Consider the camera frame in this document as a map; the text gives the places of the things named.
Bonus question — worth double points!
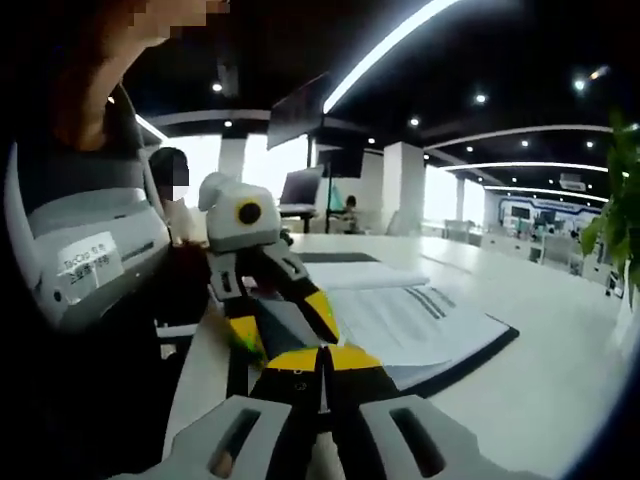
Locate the straight ceiling light strip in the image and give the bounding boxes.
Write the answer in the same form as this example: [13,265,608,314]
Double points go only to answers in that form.
[133,113,170,142]

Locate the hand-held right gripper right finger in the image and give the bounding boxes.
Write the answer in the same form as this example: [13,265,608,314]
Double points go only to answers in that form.
[324,344,531,480]

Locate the dark monitor on pole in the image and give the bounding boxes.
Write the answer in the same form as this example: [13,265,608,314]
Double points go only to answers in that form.
[316,146,366,234]

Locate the long curved ceiling light strip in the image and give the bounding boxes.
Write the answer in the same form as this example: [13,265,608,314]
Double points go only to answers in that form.
[322,0,462,115]

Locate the grey office chair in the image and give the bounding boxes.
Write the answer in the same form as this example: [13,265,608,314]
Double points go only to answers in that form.
[541,233,575,267]

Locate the blue white wall display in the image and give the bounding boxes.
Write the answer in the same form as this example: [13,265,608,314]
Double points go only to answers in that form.
[498,193,602,237]

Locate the green potted plant white pot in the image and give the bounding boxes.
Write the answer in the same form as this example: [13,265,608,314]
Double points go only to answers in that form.
[579,112,640,352]

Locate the person's dark clothed torso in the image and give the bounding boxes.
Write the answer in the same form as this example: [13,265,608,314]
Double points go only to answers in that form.
[0,299,211,480]

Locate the hanging dark screen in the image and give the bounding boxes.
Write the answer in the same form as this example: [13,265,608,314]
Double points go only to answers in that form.
[266,72,332,152]

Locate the white grey chest-worn device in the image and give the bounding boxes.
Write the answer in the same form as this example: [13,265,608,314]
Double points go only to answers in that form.
[3,139,175,332]

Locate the person's left hand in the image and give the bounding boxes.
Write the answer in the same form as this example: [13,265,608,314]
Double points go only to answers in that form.
[171,243,217,327]

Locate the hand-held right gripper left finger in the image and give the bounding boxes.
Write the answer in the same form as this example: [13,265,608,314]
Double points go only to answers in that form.
[112,347,326,480]

